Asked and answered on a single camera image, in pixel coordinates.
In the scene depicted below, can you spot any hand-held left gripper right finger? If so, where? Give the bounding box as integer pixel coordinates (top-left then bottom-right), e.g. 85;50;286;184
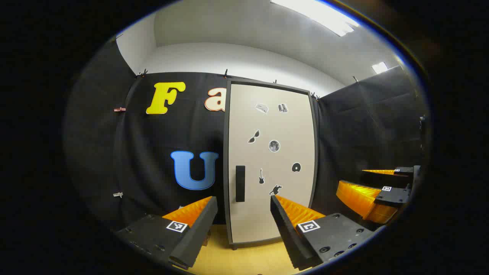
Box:
270;195;375;272

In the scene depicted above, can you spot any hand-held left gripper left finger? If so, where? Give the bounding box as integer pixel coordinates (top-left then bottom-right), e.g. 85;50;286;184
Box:
115;196;218;270

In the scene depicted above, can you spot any dark grey cabinet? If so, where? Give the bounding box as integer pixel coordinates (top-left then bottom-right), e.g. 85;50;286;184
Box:
223;78;319;251

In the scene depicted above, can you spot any black backdrop cloth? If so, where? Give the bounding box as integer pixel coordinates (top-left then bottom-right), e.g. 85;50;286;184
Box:
63;36;424;230

